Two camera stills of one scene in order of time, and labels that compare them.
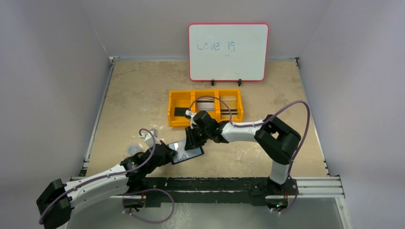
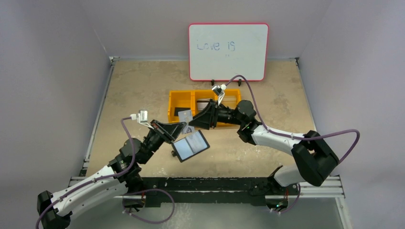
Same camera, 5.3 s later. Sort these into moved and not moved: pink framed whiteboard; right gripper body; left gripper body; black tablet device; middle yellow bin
Moved: left gripper body; black tablet device; right gripper body
Not moved: middle yellow bin; pink framed whiteboard
